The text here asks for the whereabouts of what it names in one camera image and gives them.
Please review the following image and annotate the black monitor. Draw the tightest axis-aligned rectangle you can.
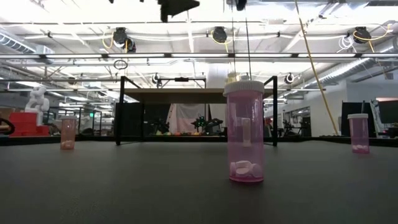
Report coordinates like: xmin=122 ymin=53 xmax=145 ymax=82
xmin=377 ymin=99 xmax=398 ymax=125

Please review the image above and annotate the black cable loop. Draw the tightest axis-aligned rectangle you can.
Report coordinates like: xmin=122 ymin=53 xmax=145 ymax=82
xmin=0 ymin=117 xmax=16 ymax=136

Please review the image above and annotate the yellow hanging cable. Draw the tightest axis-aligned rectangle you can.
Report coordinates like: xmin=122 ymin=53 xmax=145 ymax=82
xmin=294 ymin=0 xmax=340 ymax=136

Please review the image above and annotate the black cable ring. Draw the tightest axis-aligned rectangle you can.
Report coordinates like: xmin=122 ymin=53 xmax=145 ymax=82
xmin=113 ymin=58 xmax=129 ymax=71

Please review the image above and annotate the red storage crate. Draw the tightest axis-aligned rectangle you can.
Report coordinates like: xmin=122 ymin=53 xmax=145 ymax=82
xmin=8 ymin=111 xmax=50 ymax=137

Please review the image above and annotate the wooden shelf black metal frame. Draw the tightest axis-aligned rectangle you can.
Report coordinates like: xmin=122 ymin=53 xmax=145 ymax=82
xmin=115 ymin=75 xmax=279 ymax=147

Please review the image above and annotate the black robot green light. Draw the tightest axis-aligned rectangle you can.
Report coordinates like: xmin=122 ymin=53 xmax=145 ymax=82
xmin=190 ymin=116 xmax=224 ymax=136

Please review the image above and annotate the red translucent pill bottle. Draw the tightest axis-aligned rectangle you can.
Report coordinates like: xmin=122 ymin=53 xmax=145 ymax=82
xmin=59 ymin=115 xmax=78 ymax=151

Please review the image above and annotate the long light bar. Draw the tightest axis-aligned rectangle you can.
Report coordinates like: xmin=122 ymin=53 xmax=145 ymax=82
xmin=0 ymin=52 xmax=398 ymax=60

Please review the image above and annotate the silver ventilation duct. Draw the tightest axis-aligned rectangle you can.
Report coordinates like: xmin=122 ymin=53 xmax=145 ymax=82
xmin=0 ymin=30 xmax=55 ymax=55
xmin=306 ymin=40 xmax=398 ymax=90

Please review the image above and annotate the pink translucent pill bottle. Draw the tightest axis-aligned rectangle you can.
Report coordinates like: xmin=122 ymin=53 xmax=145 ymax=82
xmin=223 ymin=80 xmax=266 ymax=184
xmin=347 ymin=113 xmax=371 ymax=154

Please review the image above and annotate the black table mat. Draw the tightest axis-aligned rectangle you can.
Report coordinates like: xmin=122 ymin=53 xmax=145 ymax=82
xmin=0 ymin=138 xmax=398 ymax=224

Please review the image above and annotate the black partition panel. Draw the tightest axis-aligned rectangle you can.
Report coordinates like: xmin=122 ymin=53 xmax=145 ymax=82
xmin=114 ymin=101 xmax=170 ymax=138

